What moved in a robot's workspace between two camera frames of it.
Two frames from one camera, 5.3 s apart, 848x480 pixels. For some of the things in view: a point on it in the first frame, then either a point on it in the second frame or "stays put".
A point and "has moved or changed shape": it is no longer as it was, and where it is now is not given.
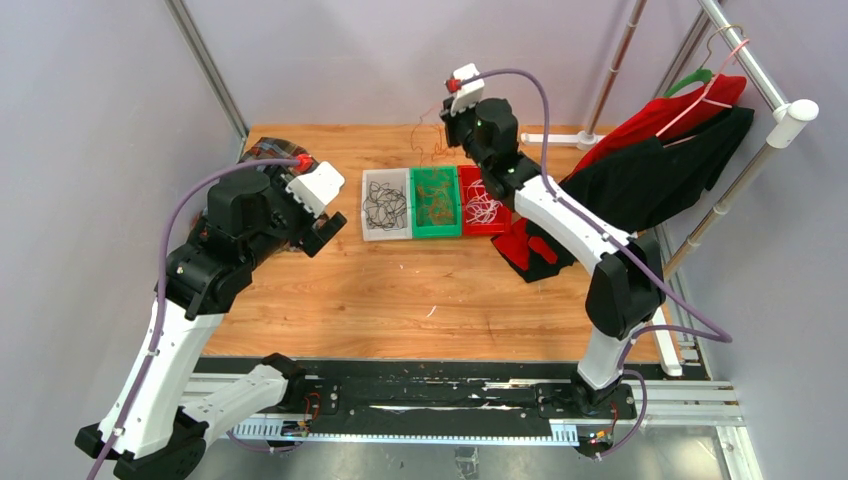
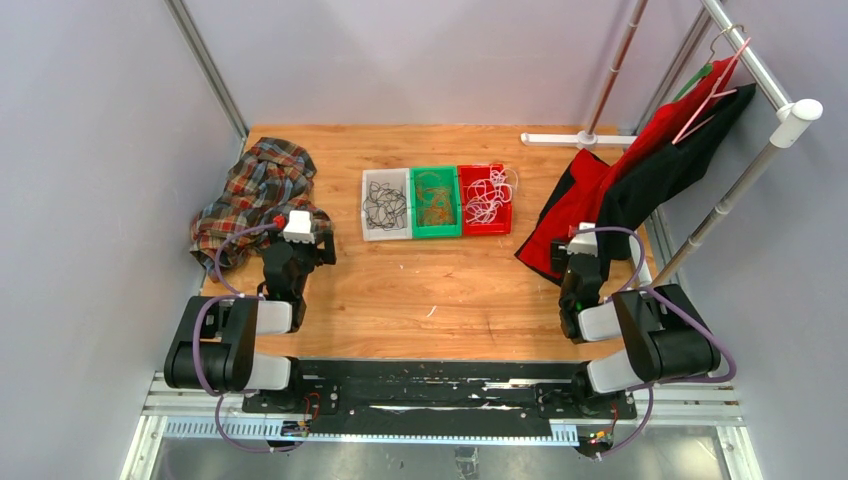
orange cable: x=434 y=203 has moved or changed shape
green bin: x=435 y=202 stays put
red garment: x=662 y=117 → x=572 y=189
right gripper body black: x=459 y=128 → x=560 y=256
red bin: x=481 y=213 stays put
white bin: x=400 y=179 stays put
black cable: x=384 y=207 stays put
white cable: x=480 y=209 stays put
